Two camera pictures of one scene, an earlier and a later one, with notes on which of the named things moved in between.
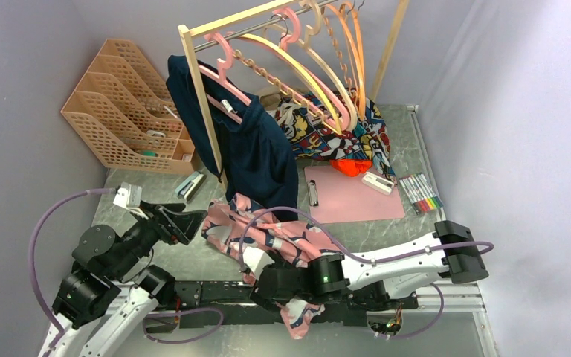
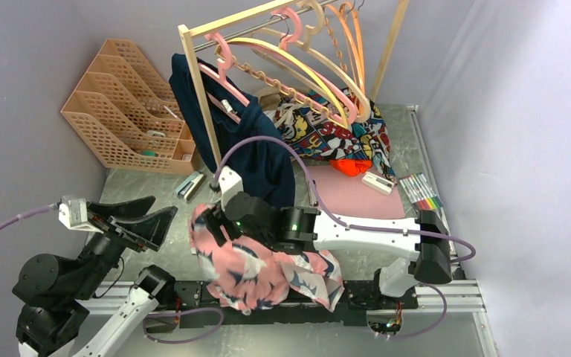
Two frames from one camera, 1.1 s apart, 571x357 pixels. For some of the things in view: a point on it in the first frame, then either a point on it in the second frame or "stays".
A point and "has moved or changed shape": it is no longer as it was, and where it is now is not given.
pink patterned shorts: [247, 231] has moved or changed shape
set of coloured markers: [420, 194] stays
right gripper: [255, 293] → [215, 219]
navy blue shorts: [257, 159] stays
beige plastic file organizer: [124, 111] stays
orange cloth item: [352, 166] stays
